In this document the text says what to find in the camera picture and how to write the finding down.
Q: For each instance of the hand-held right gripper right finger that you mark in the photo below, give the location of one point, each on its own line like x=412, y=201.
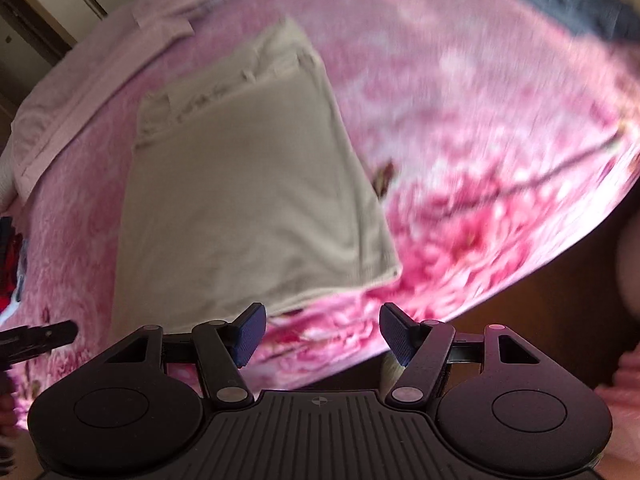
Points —
x=395, y=332

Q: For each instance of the beige garment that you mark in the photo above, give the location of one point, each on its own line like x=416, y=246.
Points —
x=240, y=185

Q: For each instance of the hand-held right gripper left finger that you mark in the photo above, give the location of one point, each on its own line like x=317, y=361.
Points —
x=250, y=332

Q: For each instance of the red and white garment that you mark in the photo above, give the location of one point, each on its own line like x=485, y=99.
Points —
x=7, y=285

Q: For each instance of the pink floral bedspread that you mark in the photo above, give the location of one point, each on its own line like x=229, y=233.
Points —
x=475, y=110

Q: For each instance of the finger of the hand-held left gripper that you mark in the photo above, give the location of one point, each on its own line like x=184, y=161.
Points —
x=40, y=337

